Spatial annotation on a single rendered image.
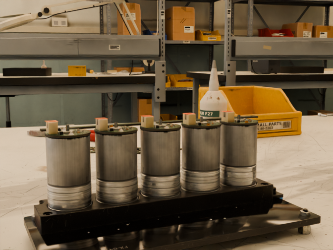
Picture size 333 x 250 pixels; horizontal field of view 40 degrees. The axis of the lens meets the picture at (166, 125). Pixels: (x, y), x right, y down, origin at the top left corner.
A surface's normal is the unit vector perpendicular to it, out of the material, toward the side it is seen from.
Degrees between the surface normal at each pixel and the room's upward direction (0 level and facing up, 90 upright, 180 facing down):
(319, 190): 0
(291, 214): 0
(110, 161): 90
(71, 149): 90
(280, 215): 0
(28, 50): 90
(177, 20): 86
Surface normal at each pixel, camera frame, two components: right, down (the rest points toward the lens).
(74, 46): 0.28, 0.14
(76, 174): 0.53, 0.12
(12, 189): 0.00, -0.99
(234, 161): -0.31, 0.14
